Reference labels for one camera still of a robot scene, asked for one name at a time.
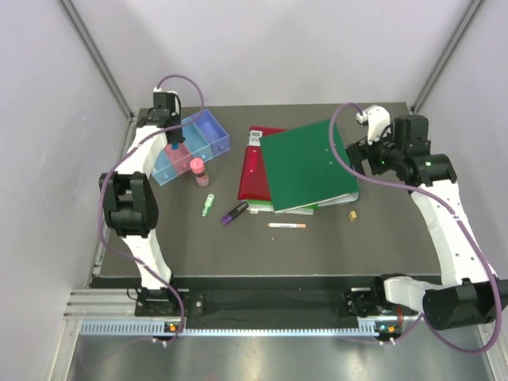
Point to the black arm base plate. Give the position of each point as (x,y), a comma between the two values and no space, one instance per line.
(276,302)

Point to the aluminium front rail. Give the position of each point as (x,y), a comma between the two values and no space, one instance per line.
(99,304)

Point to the orange white marker pen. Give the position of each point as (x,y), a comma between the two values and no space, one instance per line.
(286,226)

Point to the pink drawer box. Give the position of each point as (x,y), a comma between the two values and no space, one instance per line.
(180,158)

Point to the aluminium frame post left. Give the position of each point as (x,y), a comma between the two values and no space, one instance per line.
(82,32)

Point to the purple drawer box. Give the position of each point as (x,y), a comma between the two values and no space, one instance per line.
(214,133)

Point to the aluminium frame post right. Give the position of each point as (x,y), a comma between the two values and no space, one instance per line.
(459,32)

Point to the aluminium frame post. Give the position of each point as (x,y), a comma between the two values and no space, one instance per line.
(82,32)
(459,32)

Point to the green spiral notebook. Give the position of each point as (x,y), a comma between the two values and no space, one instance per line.
(258,206)

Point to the black purple highlighter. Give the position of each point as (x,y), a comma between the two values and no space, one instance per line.
(234,213)

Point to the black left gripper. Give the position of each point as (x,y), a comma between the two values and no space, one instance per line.
(177,137)

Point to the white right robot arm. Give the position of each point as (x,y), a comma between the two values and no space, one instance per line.
(411,231)

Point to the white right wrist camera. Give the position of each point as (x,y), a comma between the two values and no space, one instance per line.
(376,118)

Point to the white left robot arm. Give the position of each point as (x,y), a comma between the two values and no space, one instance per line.
(130,207)

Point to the pink capped small bottle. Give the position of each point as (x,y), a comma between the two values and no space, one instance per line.
(197,167)

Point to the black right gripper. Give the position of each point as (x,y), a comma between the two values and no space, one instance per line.
(357,152)

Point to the grey slotted cable duct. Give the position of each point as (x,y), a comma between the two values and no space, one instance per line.
(365,328)

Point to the red clip folder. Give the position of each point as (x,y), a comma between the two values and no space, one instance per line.
(253,183)

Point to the green ring binder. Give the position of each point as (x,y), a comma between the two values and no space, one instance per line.
(302,170)

